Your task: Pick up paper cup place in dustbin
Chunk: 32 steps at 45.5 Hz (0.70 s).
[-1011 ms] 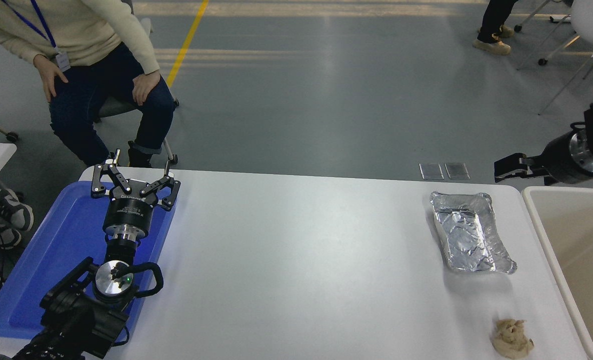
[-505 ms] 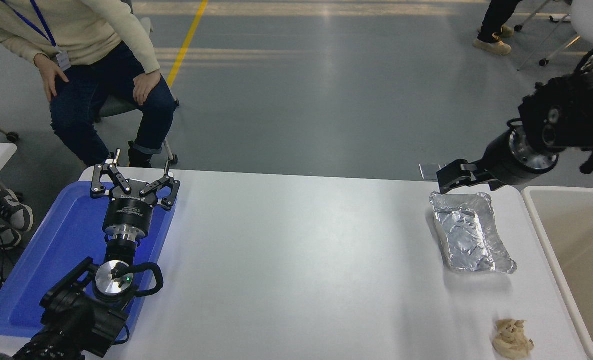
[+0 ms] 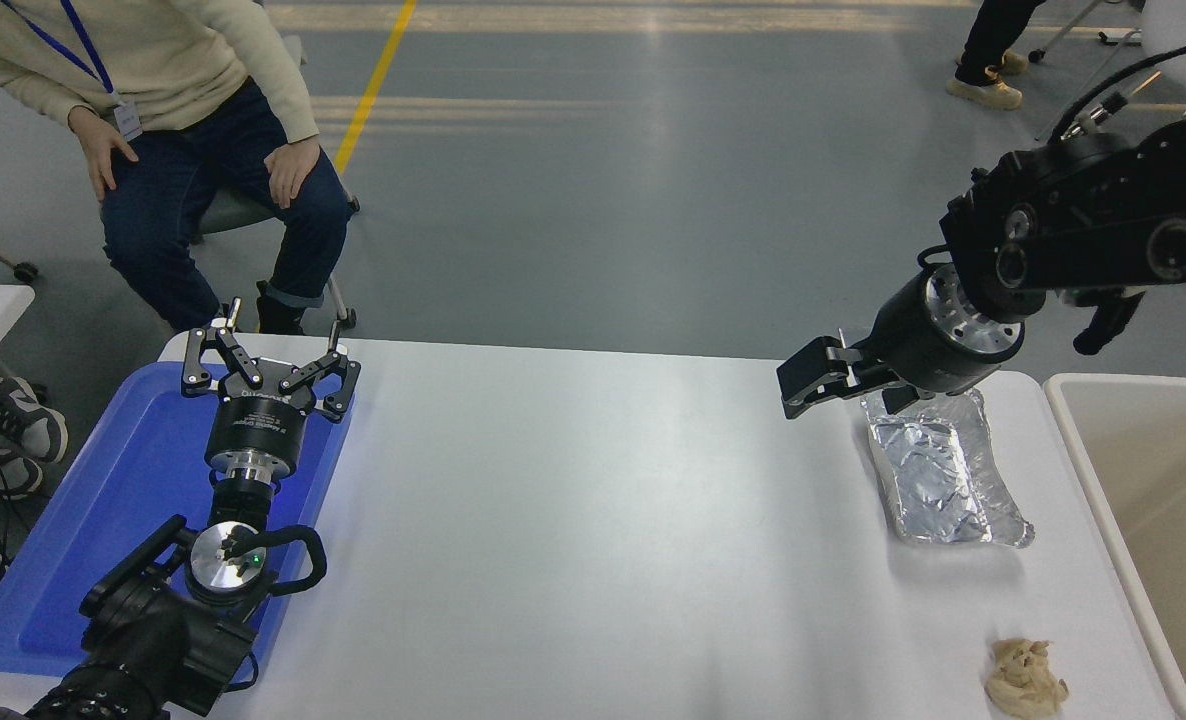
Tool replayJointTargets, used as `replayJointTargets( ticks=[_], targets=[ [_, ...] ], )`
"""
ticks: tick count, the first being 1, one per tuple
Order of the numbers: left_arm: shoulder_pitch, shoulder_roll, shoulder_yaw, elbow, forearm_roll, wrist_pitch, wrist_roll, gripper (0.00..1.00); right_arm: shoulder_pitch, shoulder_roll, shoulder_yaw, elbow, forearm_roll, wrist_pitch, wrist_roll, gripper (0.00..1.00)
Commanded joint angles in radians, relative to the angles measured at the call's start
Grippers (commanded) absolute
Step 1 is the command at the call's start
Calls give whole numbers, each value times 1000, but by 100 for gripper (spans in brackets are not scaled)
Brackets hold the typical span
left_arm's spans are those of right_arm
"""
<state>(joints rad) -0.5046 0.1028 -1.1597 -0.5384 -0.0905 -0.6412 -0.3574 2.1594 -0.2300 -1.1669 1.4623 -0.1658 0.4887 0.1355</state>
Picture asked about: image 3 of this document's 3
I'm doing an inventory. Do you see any seated person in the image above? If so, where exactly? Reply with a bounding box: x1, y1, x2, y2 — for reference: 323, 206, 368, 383
0, 0, 354, 337

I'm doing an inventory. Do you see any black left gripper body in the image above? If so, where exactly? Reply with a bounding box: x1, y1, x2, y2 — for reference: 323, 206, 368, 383
204, 358, 308, 471

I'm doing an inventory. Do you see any standing person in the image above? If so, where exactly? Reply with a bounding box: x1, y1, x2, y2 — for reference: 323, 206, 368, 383
946, 0, 1049, 112

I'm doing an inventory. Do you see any large pale bin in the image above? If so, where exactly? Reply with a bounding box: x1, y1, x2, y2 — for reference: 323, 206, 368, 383
1043, 372, 1186, 720

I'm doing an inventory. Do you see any person's right hand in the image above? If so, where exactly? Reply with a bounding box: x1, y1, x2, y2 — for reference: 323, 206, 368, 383
66, 104, 141, 204

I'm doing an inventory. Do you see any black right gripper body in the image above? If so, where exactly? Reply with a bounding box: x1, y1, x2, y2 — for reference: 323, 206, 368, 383
869, 278, 1021, 395

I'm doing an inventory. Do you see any crumpled tan paper ball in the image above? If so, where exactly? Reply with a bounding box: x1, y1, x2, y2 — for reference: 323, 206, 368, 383
983, 637, 1070, 719

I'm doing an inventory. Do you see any person's left hand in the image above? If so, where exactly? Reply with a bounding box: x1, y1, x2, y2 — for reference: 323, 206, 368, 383
262, 134, 323, 212

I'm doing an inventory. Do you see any blue plastic tray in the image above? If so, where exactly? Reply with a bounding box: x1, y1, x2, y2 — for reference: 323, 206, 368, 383
0, 360, 354, 691

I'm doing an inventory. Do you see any silver foil tray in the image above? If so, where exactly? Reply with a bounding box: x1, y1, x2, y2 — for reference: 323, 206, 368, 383
860, 385, 1036, 549

